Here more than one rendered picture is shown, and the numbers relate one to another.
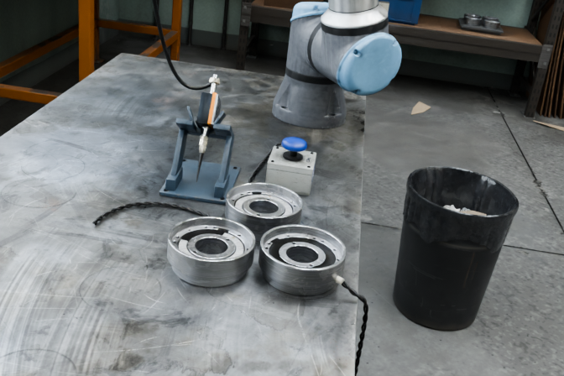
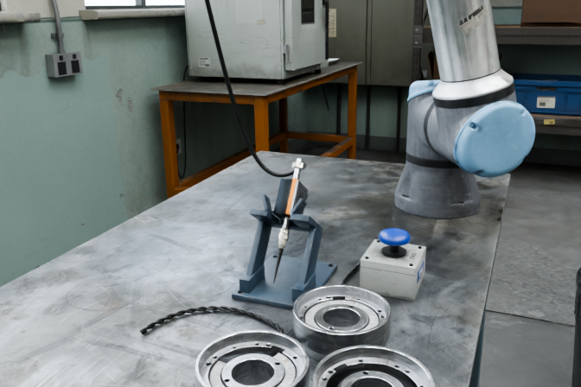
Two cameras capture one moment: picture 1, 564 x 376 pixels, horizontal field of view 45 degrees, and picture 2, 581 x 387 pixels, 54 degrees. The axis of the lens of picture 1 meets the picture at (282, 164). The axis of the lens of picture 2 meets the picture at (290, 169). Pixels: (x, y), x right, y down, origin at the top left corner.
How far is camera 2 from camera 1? 32 cm
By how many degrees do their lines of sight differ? 20
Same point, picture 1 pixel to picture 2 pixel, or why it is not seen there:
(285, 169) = (382, 268)
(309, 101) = (431, 187)
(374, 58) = (498, 131)
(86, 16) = (261, 126)
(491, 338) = not seen: outside the picture
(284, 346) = not seen: outside the picture
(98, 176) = (176, 275)
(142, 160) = (231, 256)
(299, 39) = (415, 119)
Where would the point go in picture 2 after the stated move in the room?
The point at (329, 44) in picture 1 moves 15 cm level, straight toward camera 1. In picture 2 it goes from (443, 119) to (427, 142)
